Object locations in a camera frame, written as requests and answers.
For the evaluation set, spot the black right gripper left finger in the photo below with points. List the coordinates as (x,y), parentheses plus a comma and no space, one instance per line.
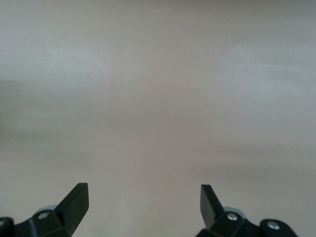
(59,222)

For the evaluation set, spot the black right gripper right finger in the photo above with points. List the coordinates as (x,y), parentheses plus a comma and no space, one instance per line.
(222,224)

